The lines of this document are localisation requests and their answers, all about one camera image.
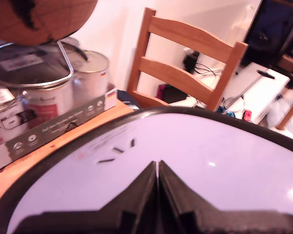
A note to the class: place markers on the blue game controller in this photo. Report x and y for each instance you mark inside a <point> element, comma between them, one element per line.
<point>225,112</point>

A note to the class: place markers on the dark cabinet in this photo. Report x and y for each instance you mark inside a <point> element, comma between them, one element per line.
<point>273,29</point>

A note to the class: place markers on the small steel pot with lid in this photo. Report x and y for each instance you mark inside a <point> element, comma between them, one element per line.
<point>92,73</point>

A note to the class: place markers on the large steel pot glass lid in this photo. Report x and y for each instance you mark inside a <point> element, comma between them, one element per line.
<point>39,73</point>

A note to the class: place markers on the black and pink device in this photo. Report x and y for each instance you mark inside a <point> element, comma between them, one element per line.
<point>171,93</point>

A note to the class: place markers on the grey printed cookware box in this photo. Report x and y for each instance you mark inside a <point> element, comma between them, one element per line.
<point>63,124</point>

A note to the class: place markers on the wooden chair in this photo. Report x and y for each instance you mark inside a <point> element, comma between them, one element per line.
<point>185,36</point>

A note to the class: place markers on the pink game controller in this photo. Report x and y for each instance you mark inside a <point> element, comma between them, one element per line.
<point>247,115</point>

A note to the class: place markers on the wooden furniture leg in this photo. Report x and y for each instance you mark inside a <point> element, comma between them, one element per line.
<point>290,112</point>

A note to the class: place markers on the black power adapter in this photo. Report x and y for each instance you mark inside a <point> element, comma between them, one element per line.
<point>191,61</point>

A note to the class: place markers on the brown globe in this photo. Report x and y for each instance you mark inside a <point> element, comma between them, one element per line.
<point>51,19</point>

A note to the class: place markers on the dark navy pouch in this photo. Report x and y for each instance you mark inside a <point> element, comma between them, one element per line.
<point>128,100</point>

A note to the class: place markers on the black rice cooker lid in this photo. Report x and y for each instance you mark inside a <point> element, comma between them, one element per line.
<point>210,146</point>

